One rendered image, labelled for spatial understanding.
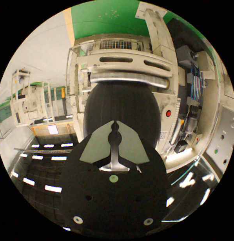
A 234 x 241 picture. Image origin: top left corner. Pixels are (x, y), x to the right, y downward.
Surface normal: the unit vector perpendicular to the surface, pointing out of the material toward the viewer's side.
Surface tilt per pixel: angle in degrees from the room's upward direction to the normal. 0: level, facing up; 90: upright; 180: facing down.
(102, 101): 131
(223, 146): 90
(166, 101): 90
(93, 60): 90
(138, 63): 90
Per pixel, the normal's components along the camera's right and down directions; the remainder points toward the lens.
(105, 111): 0.00, -0.21
